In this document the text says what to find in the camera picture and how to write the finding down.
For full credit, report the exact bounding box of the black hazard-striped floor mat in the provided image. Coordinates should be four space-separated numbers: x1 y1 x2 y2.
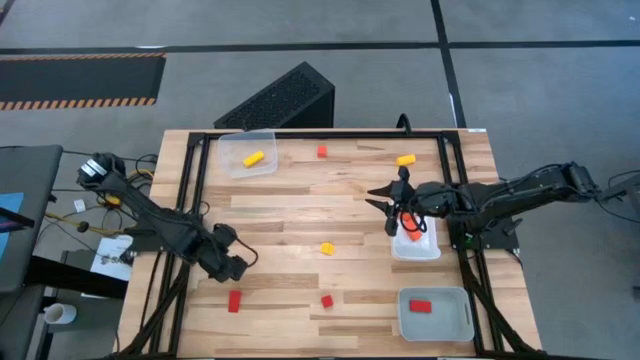
0 52 168 111

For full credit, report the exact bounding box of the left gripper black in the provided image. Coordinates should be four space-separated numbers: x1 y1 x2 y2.
197 223 250 284

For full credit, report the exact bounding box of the blue panel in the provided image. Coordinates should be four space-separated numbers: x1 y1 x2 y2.
0 192 25 261

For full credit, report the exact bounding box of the yellow floor cable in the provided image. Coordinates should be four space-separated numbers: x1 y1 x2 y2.
44 169 156 236

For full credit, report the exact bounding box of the gray side desk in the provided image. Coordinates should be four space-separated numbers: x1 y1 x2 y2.
0 144 65 296

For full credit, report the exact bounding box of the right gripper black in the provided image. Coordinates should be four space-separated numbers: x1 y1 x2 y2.
364 166 459 237

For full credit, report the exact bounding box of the clear plastic container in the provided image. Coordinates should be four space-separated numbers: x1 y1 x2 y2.
217 128 279 180

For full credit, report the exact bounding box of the white printed paper sheet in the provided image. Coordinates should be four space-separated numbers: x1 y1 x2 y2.
89 234 135 282

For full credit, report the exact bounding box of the gray plastic bin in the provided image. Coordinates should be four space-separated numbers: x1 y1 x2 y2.
397 286 476 343

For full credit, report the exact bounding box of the white mug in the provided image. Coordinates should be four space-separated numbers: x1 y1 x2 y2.
43 302 78 325

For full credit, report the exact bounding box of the black floor cable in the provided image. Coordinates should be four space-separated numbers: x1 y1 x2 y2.
62 148 160 166

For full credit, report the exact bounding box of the white plastic bin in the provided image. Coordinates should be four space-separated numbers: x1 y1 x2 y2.
389 208 443 262

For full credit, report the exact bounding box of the black perforated computer case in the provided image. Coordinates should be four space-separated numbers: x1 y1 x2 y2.
213 60 336 131

